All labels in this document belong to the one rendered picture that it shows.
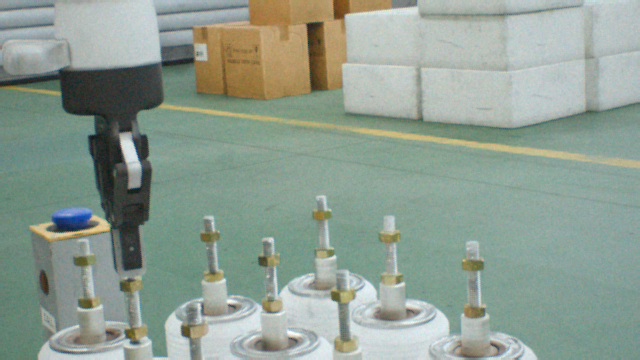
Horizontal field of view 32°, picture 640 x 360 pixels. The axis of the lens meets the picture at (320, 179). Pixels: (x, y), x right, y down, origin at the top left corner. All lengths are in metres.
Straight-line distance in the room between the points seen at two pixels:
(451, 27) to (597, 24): 0.50
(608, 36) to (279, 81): 1.48
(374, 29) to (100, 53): 3.22
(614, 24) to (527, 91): 0.49
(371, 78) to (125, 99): 3.22
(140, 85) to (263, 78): 3.88
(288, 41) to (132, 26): 3.95
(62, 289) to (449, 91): 2.71
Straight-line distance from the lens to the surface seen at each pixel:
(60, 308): 1.13
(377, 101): 4.00
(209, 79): 5.08
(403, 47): 3.90
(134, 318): 0.88
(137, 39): 0.81
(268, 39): 4.69
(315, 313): 1.05
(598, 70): 3.86
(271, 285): 0.92
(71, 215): 1.14
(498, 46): 3.57
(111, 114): 0.81
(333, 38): 4.89
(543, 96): 3.68
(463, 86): 3.68
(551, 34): 3.71
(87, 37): 0.81
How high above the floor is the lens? 0.56
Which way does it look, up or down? 11 degrees down
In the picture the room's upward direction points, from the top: 4 degrees counter-clockwise
